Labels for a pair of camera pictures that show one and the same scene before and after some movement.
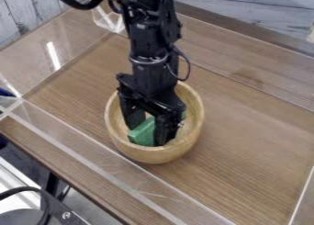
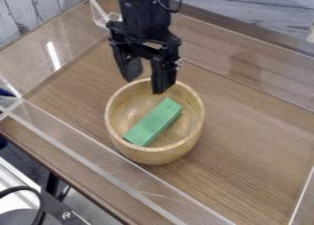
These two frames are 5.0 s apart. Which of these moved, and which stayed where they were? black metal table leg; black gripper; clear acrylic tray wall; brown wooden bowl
Moved: black gripper
Stayed: black metal table leg; clear acrylic tray wall; brown wooden bowl
